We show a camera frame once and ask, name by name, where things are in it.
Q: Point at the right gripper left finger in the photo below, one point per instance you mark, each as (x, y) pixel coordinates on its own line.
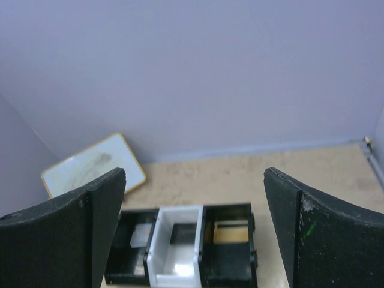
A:
(64, 241)

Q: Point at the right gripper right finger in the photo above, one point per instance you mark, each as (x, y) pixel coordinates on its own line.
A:
(324, 241)

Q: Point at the silver cards stack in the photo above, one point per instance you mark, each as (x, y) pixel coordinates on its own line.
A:
(140, 235)

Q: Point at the gold card in bin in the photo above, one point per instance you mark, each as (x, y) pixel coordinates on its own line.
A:
(230, 232)

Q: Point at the black card in bin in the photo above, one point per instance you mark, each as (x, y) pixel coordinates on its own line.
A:
(183, 234)

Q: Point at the right black tray bin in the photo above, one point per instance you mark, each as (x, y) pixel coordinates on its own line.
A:
(227, 265)

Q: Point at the middle white tray bin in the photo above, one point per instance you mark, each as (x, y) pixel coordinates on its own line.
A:
(174, 265)

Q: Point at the whiteboard with yellow frame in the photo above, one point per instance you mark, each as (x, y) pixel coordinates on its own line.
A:
(91, 163)

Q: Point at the aluminium table frame rail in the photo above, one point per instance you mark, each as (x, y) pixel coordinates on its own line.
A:
(368, 152)

